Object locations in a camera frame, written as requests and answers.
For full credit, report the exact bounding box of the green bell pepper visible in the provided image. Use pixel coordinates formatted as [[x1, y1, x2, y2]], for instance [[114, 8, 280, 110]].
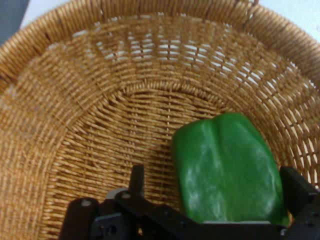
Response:
[[171, 112, 291, 226]]

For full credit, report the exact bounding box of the woven wicker basket with handles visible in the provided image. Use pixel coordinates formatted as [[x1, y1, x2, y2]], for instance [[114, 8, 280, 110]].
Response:
[[0, 0, 320, 240]]

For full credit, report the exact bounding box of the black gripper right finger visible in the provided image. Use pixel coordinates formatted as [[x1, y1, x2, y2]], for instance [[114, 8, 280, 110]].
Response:
[[278, 166, 320, 240]]

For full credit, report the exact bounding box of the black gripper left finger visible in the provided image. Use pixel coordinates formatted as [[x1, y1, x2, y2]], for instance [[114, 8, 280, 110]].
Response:
[[58, 164, 201, 240]]

